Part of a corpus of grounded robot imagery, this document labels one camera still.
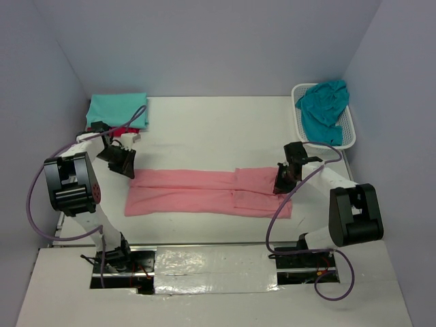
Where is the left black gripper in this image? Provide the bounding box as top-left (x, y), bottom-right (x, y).
top-left (95, 145), bottom-right (136, 179)

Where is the red t shirt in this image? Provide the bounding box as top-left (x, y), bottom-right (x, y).
top-left (86, 126), bottom-right (140, 138)

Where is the pink t shirt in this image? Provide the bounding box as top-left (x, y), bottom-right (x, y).
top-left (124, 168), bottom-right (285, 218)

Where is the mint green t shirt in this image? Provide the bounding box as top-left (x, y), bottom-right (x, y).
top-left (86, 93), bottom-right (147, 127)

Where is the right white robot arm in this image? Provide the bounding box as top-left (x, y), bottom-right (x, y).
top-left (265, 142), bottom-right (384, 266)

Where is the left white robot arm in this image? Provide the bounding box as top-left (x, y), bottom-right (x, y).
top-left (44, 121), bottom-right (136, 272)

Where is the teal blue t shirt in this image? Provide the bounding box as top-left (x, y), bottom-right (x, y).
top-left (296, 80), bottom-right (349, 146)

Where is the white plastic laundry basket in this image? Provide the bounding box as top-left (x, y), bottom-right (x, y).
top-left (291, 80), bottom-right (356, 152)

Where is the silver tape patch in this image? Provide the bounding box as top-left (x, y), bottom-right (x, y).
top-left (154, 245), bottom-right (279, 295)

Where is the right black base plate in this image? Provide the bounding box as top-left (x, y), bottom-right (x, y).
top-left (268, 253), bottom-right (339, 285)

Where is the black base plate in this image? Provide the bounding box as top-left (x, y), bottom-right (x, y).
top-left (268, 253), bottom-right (339, 285)
top-left (81, 249), bottom-right (156, 295)

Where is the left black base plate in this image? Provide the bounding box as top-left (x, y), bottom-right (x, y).
top-left (81, 249), bottom-right (156, 295)

